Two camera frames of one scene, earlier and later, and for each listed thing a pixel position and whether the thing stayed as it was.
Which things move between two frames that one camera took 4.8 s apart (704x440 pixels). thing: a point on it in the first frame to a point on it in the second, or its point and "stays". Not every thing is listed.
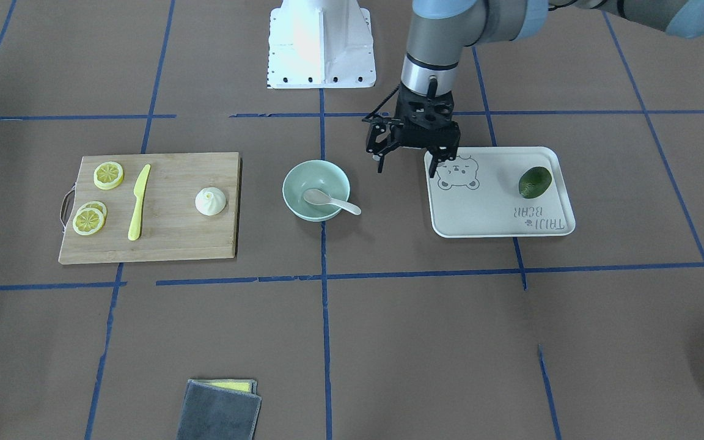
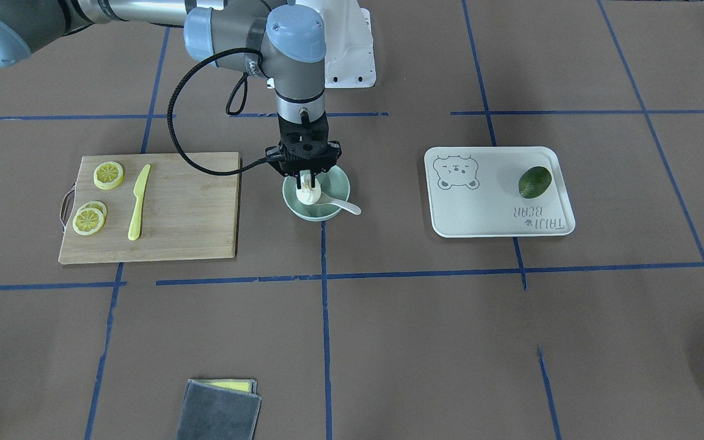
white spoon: x=318 y=197 stays
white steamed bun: x=210 y=201 to x=307 y=195
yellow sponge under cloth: x=250 y=386 stays
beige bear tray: x=500 y=192 stays
